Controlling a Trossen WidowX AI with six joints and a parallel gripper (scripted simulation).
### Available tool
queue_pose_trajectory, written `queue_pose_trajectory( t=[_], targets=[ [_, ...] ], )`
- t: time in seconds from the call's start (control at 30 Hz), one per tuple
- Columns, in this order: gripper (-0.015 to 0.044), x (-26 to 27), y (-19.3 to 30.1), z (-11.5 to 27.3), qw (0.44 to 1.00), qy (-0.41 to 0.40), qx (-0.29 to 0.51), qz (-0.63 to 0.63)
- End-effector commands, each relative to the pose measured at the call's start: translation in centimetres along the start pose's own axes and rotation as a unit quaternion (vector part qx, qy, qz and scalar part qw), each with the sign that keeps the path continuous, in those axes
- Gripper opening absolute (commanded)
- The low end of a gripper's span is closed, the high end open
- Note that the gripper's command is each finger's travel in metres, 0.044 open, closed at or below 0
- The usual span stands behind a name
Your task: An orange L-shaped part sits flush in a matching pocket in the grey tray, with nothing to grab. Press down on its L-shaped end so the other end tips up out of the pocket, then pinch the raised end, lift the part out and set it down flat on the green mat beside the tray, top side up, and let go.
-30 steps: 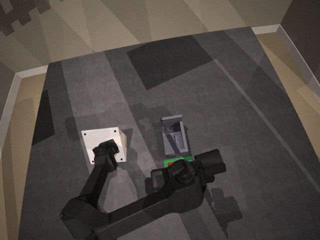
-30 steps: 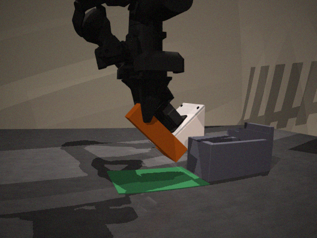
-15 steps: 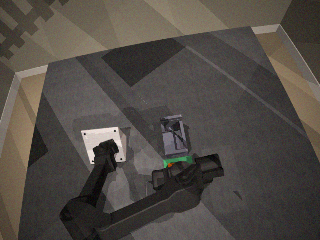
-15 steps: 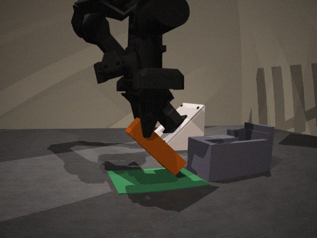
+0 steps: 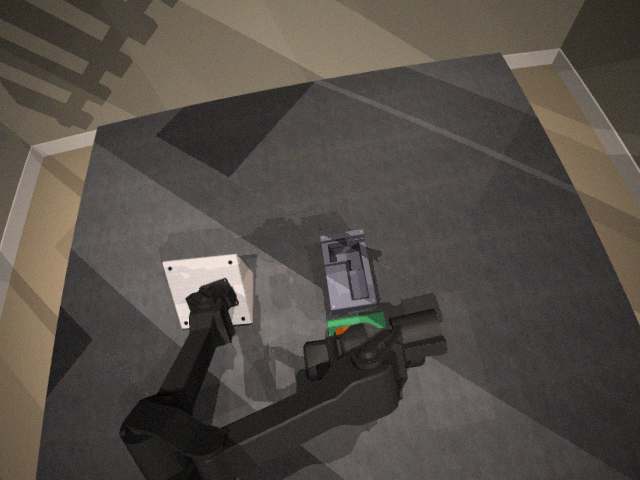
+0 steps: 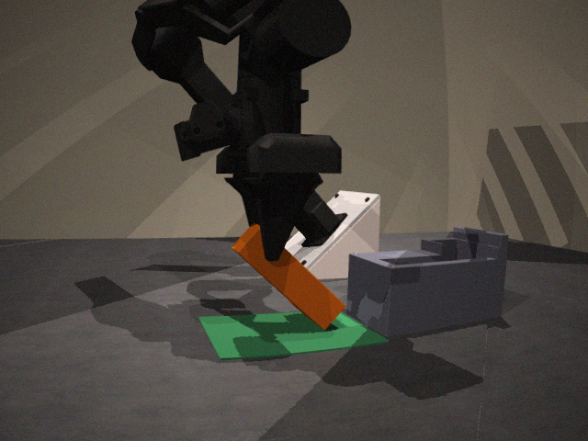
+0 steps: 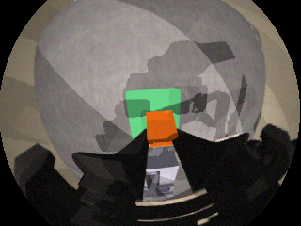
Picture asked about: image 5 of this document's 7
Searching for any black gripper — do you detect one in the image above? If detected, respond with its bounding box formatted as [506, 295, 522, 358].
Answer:
[303, 339, 425, 382]

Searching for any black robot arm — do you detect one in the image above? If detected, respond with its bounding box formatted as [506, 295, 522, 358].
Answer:
[119, 278, 447, 480]

